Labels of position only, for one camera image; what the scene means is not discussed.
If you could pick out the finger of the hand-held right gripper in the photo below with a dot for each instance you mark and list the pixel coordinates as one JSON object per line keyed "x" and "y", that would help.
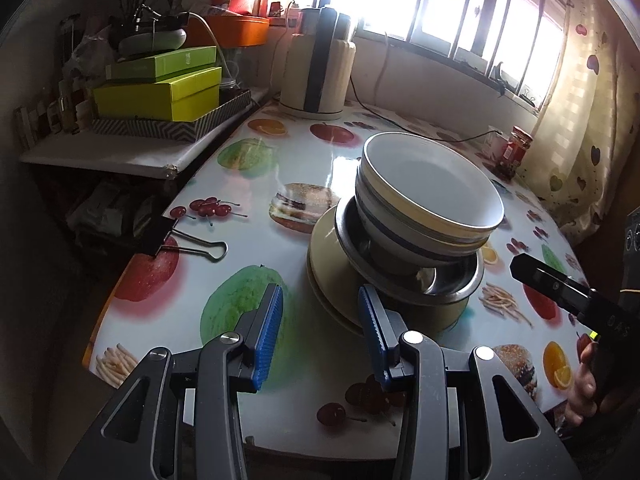
{"x": 545, "y": 280}

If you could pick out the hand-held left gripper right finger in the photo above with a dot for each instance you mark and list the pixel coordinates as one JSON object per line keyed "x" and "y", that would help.
{"x": 372, "y": 340}

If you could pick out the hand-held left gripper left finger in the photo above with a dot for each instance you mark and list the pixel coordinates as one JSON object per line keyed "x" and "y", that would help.
{"x": 267, "y": 340}

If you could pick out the stainless steel bowl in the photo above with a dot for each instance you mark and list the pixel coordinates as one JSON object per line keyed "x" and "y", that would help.
{"x": 450, "y": 285}

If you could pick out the large white blue-striped bowl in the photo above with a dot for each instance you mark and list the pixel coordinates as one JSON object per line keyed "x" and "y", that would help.
{"x": 400, "y": 240}

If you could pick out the small white blue-striped bowl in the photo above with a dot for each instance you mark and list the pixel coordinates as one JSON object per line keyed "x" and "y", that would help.
{"x": 430, "y": 185}

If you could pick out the person's right hand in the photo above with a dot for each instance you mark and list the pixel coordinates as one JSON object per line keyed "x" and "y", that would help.
{"x": 582, "y": 395}

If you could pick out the red-lid sauce jar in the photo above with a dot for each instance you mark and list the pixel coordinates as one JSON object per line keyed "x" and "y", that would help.
{"x": 515, "y": 152}

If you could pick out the heart printed curtain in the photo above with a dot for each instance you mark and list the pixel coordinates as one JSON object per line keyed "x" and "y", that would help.
{"x": 585, "y": 150}

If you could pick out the fruit printed table cover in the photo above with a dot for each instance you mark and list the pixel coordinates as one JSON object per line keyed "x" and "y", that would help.
{"x": 240, "y": 180}

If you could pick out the small black binder clip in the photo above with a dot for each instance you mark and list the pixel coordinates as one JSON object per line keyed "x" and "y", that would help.
{"x": 529, "y": 96}

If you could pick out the grey plastic packets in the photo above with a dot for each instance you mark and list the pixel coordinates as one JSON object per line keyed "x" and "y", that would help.
{"x": 115, "y": 210}

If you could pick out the black curved hook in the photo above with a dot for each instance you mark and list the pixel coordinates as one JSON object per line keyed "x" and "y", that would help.
{"x": 502, "y": 77}

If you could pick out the grey zigzag striped box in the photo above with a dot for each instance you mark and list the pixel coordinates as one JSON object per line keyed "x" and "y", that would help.
{"x": 210, "y": 124}

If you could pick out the white shelf board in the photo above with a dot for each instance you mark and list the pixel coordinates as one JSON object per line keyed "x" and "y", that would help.
{"x": 125, "y": 155}

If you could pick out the clear glass jar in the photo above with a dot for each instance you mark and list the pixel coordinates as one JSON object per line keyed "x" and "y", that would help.
{"x": 231, "y": 80}

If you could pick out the yellow-green box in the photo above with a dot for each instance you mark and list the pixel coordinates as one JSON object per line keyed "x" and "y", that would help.
{"x": 150, "y": 100}

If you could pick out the cream ribbed electric kettle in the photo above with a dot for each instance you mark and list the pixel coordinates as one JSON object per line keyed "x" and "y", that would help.
{"x": 300, "y": 70}

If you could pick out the flat light green box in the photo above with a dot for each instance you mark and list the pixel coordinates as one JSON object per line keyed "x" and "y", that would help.
{"x": 185, "y": 62}

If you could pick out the barred window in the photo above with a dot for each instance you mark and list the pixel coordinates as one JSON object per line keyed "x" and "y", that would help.
{"x": 425, "y": 5}

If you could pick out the orange tray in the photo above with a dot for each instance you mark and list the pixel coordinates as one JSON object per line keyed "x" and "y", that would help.
{"x": 235, "y": 30}

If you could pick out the grey oval case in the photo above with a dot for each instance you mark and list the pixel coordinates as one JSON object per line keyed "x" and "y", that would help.
{"x": 150, "y": 42}

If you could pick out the clear plastic bag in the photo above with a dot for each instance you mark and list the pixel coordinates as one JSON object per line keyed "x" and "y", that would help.
{"x": 90, "y": 55}

